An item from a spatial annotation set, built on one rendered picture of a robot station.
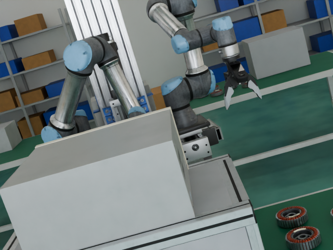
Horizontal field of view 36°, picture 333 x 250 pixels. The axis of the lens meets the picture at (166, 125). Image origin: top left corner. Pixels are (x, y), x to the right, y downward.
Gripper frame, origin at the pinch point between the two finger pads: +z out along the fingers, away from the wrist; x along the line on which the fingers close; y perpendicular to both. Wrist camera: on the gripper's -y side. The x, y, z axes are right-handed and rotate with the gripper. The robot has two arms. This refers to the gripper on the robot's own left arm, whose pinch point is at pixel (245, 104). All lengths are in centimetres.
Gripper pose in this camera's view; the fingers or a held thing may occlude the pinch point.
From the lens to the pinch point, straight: 206.1
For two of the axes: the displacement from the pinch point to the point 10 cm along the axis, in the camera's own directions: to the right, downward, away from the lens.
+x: -9.5, 3.0, -0.8
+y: -1.4, -1.8, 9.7
